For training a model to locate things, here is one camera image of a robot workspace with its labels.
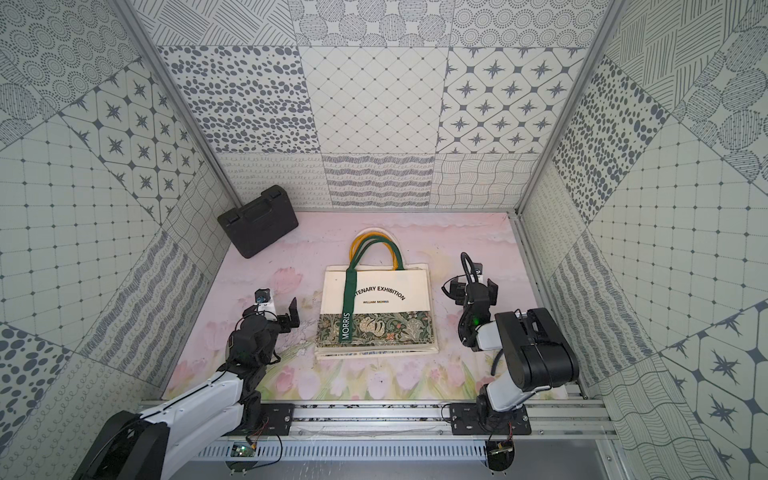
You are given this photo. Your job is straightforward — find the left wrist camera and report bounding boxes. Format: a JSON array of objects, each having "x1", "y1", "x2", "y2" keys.
[{"x1": 254, "y1": 288, "x2": 276, "y2": 316}]

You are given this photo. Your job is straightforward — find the aluminium mounting rail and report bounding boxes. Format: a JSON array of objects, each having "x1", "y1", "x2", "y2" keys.
[{"x1": 119, "y1": 399, "x2": 613, "y2": 442}]

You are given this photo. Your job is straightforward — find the green handled exhibition tote bag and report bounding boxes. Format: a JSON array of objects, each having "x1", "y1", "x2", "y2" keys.
[{"x1": 315, "y1": 244, "x2": 438, "y2": 348}]

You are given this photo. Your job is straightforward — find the black corrugated cable hose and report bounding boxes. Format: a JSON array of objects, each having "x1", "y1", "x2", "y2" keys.
[{"x1": 459, "y1": 251, "x2": 485, "y2": 286}]

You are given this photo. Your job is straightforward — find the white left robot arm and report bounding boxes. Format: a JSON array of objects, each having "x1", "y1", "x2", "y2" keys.
[{"x1": 74, "y1": 289, "x2": 300, "y2": 479}]

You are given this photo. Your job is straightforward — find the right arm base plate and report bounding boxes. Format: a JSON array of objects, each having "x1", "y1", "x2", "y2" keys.
[{"x1": 448, "y1": 402, "x2": 532, "y2": 436}]

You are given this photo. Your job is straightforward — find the circuit board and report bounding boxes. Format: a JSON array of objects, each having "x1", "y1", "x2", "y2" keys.
[
  {"x1": 485, "y1": 439, "x2": 516, "y2": 472},
  {"x1": 225, "y1": 443, "x2": 258, "y2": 473}
]

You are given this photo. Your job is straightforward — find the pink floral table mat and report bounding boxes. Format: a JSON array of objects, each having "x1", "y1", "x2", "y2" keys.
[{"x1": 164, "y1": 212, "x2": 536, "y2": 401}]

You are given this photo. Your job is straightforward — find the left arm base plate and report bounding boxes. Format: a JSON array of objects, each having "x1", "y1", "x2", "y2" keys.
[{"x1": 239, "y1": 403, "x2": 295, "y2": 436}]

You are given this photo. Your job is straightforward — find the black plastic tool case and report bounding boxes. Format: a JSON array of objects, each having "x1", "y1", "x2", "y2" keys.
[{"x1": 217, "y1": 185, "x2": 299, "y2": 259}]

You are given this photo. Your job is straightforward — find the left circuit board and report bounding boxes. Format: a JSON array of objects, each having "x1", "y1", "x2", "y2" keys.
[{"x1": 225, "y1": 443, "x2": 258, "y2": 473}]

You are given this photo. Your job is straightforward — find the starry night canvas tote bag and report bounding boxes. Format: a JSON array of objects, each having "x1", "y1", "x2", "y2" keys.
[{"x1": 315, "y1": 345, "x2": 439, "y2": 359}]

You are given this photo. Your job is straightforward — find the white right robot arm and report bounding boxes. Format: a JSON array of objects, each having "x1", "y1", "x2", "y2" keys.
[{"x1": 442, "y1": 276, "x2": 580, "y2": 421}]

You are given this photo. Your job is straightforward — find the blue handled pliers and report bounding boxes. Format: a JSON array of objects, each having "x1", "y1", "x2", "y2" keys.
[{"x1": 490, "y1": 350, "x2": 504, "y2": 377}]

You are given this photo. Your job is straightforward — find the right circuit board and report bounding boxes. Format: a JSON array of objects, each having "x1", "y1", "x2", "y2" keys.
[{"x1": 485, "y1": 439, "x2": 516, "y2": 472}]

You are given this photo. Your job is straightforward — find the yellow handled white bag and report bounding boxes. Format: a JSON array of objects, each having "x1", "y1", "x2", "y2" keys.
[{"x1": 349, "y1": 230, "x2": 404, "y2": 270}]

